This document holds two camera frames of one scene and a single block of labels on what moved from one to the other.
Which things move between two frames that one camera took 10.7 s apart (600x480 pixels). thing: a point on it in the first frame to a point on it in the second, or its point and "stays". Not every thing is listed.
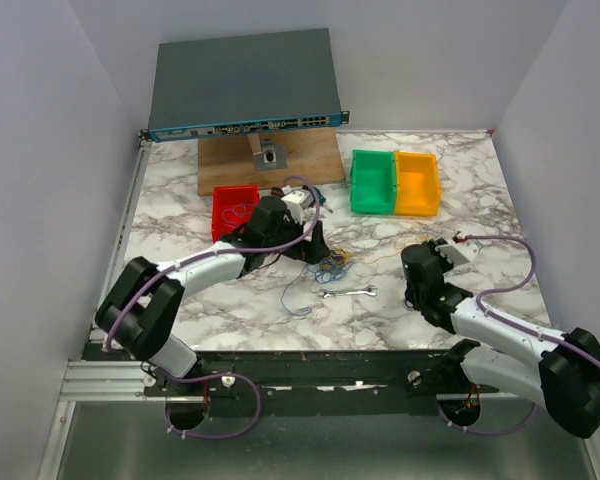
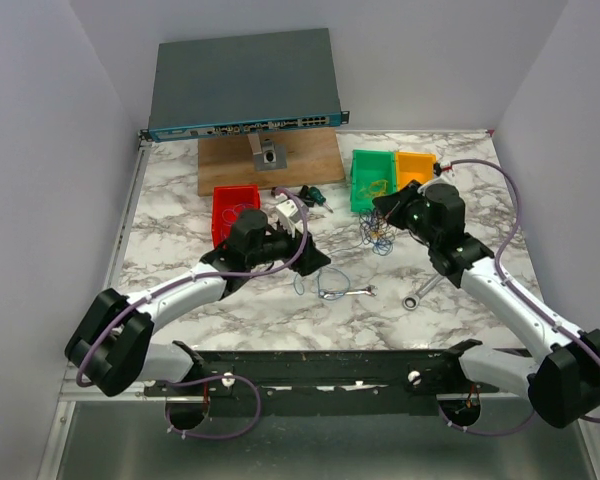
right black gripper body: x=445 y=264 to x=413 y=221
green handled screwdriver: x=322 y=200 stays
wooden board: x=314 y=154 stays
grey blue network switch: x=262 y=83 stays
